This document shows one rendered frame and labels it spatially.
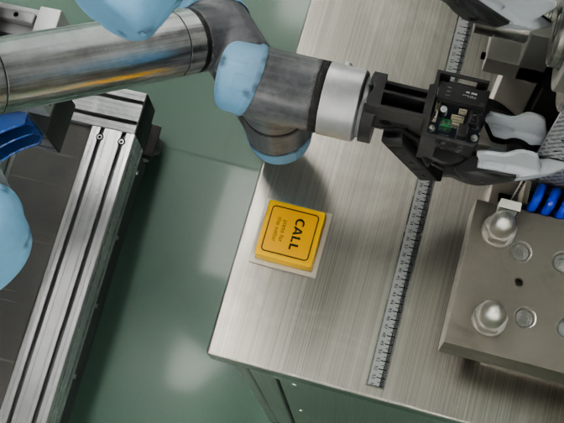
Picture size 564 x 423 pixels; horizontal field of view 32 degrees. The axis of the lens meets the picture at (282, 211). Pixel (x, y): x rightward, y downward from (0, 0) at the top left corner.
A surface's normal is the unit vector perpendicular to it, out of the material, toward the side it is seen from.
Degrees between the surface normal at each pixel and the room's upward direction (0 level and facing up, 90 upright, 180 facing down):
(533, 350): 0
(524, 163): 90
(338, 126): 61
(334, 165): 0
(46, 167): 0
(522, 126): 86
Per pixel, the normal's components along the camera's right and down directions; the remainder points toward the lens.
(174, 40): 0.61, -0.10
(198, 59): 0.63, 0.57
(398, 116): -0.26, 0.93
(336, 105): -0.15, 0.15
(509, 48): -0.04, -0.29
